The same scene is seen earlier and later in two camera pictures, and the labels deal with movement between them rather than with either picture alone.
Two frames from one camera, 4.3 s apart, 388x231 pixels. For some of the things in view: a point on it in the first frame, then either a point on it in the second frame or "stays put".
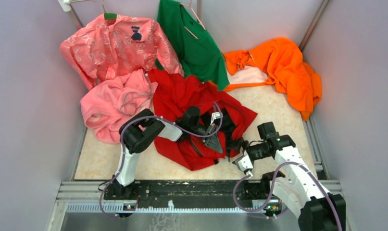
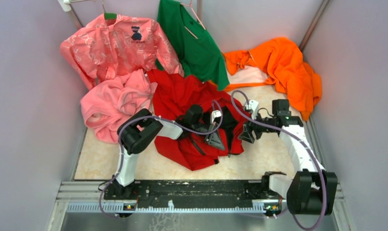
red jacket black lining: (173, 95) stays put
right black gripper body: (257, 150) → (260, 128)
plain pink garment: (106, 105) stays put
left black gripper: (213, 142) stays put
